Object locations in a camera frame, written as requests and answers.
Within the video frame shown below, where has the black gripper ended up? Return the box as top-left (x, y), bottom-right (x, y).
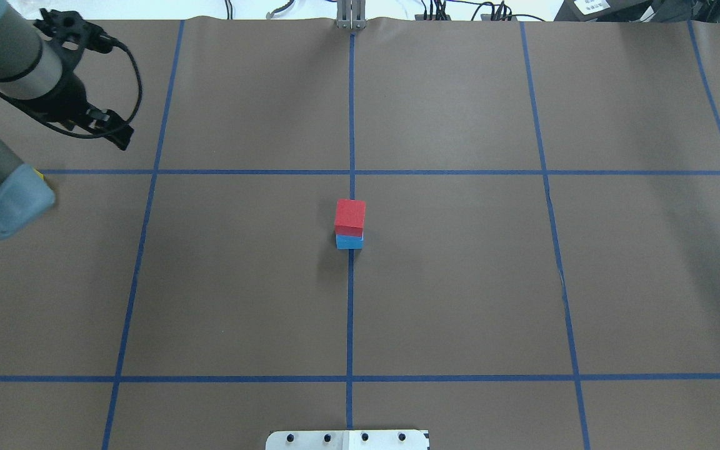
top-left (38, 75), bottom-right (134, 151)

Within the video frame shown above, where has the red wooden block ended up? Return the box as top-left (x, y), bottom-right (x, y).
top-left (334, 198), bottom-right (366, 238)

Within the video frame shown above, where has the blue wooden block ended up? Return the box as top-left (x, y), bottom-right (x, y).
top-left (335, 234), bottom-right (364, 250)

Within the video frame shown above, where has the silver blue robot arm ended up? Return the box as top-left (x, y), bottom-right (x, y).
top-left (0, 1), bottom-right (144, 241)

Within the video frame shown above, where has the grey aluminium frame post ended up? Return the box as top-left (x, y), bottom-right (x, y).
top-left (335, 0), bottom-right (368, 31)

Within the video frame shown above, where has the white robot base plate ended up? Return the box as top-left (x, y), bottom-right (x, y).
top-left (265, 429), bottom-right (431, 449)

